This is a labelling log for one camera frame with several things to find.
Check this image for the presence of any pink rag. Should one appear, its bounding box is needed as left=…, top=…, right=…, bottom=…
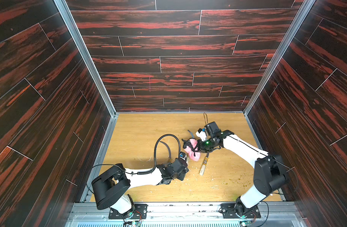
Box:
left=182, top=139, right=201, bottom=161

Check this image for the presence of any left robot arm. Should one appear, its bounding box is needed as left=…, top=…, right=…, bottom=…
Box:
left=92, top=156, right=189, bottom=217

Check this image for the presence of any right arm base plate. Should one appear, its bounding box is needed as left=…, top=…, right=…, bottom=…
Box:
left=219, top=203, right=261, bottom=219

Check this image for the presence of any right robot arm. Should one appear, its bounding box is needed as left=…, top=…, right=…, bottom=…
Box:
left=193, top=122, right=289, bottom=218

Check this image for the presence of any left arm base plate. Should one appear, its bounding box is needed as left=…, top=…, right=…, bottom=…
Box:
left=108, top=203, right=148, bottom=220

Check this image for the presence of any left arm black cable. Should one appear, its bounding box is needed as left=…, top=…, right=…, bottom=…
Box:
left=133, top=134, right=182, bottom=174

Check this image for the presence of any aluminium front rail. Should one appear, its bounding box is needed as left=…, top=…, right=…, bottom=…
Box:
left=66, top=201, right=308, bottom=227

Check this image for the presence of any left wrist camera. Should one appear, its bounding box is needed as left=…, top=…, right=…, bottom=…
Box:
left=179, top=151, right=187, bottom=161

